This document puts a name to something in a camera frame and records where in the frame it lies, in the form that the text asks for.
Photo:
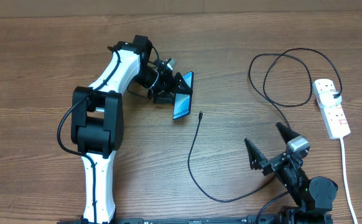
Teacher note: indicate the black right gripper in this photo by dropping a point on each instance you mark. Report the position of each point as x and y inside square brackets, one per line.
[257, 158]

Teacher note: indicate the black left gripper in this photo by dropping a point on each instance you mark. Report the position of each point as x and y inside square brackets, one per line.
[167, 85]

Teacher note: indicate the blue Galaxy smartphone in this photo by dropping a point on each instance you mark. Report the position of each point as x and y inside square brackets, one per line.
[183, 103]

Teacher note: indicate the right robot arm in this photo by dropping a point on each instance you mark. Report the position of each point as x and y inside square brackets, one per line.
[313, 197]

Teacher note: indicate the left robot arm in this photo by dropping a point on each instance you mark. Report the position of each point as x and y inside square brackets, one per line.
[97, 125]

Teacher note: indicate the white charger plug adapter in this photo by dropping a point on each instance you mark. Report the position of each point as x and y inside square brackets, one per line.
[329, 98]

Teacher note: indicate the white power strip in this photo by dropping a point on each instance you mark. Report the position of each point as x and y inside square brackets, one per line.
[334, 117]

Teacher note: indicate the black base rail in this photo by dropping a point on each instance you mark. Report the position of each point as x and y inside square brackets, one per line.
[193, 221]

